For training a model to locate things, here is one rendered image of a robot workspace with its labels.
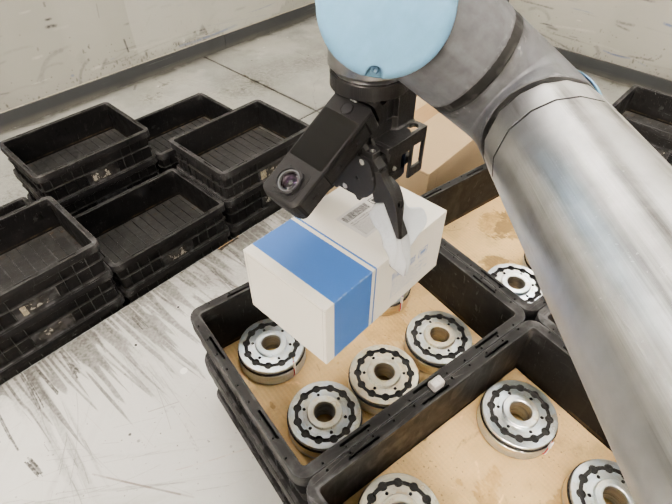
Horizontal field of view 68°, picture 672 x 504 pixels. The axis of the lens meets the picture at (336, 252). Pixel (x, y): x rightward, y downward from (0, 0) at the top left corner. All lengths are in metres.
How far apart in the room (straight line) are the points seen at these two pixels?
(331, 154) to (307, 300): 0.14
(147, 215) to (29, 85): 1.76
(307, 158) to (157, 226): 1.38
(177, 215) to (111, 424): 0.99
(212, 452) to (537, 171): 0.74
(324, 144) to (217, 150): 1.47
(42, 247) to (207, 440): 0.96
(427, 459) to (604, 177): 0.55
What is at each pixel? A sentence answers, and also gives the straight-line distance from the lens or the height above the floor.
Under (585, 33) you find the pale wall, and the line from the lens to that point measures 3.94.
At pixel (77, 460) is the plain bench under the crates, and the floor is 0.70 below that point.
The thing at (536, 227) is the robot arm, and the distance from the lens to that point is 0.24.
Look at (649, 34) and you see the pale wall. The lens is 3.83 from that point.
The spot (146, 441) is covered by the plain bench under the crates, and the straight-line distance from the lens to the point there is 0.93.
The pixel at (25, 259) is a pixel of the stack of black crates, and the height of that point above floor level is 0.49.
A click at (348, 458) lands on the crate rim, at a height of 0.93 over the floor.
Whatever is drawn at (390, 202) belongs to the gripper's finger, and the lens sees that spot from 0.47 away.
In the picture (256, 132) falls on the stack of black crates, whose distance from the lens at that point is 1.97.
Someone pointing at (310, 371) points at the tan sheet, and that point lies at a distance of 0.78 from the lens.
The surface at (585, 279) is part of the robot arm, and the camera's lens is 0.21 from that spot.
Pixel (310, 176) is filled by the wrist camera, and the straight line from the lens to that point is 0.43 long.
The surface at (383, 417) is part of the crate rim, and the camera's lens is 0.64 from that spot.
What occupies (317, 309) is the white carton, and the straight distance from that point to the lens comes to 0.47.
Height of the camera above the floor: 1.50
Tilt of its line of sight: 45 degrees down
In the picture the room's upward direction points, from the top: straight up
